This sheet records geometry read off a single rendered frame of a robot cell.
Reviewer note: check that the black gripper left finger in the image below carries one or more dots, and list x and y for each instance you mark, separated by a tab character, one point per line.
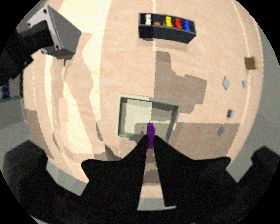
126	172

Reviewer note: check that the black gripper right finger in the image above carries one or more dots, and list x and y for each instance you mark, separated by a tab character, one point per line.
177	171

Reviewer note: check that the brown cube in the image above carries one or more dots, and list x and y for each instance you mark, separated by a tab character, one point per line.
251	63

